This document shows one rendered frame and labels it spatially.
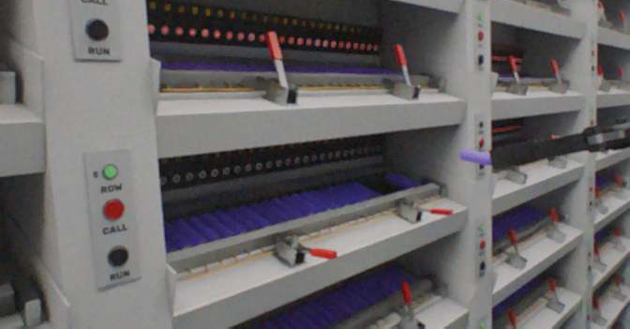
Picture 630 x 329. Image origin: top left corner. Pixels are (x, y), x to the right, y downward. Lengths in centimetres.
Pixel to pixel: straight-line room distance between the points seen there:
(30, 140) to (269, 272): 30
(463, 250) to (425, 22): 44
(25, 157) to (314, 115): 32
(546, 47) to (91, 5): 136
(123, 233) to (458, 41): 68
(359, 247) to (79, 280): 38
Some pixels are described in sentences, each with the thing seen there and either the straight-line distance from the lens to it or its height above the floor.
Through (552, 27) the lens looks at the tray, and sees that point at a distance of 136.
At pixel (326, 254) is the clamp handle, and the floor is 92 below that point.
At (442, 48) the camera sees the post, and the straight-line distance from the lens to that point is 95.
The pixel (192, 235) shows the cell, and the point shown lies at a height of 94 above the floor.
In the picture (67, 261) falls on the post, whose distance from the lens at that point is 46.
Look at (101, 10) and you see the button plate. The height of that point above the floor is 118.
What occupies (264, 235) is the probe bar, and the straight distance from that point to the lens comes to 62.
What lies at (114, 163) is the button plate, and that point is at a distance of 46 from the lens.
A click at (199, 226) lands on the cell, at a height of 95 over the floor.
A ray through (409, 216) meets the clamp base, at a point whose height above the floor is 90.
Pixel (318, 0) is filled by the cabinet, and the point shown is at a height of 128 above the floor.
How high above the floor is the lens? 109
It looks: 6 degrees down
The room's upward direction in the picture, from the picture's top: 3 degrees counter-clockwise
